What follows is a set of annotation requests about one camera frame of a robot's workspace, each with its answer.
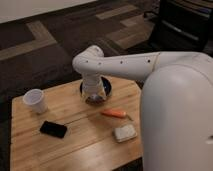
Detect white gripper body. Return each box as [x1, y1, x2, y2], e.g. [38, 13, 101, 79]
[82, 74, 106, 100]

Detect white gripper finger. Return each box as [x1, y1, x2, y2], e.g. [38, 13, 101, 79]
[98, 97, 105, 103]
[85, 97, 93, 104]

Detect dark blue ceramic bowl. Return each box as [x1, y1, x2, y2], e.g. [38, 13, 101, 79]
[80, 77, 112, 105]

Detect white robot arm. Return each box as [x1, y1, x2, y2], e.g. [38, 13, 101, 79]
[72, 46, 213, 171]

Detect orange carrot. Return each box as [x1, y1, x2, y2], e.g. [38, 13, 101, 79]
[100, 109, 132, 121]

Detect white sponge block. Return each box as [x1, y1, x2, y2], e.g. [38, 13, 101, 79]
[114, 124, 137, 142]

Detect black smartphone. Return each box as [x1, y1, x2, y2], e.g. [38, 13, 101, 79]
[40, 121, 67, 138]

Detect white paper cup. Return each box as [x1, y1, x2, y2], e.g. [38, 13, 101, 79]
[23, 89, 48, 114]

